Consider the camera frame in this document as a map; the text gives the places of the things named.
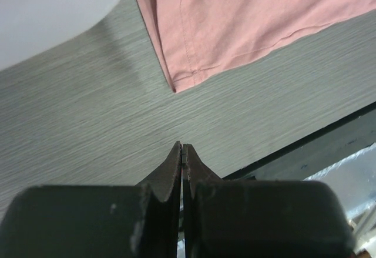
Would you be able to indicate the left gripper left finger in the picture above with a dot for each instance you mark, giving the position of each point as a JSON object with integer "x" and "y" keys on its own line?
{"x": 157, "y": 232}

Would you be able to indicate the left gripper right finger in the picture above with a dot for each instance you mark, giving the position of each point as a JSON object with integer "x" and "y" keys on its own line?
{"x": 194, "y": 172}

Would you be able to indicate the pink printed t-shirt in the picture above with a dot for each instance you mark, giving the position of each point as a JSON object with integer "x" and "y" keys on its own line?
{"x": 197, "y": 39}

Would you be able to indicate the white plastic basket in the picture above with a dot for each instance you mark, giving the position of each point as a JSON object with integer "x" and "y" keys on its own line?
{"x": 30, "y": 27}

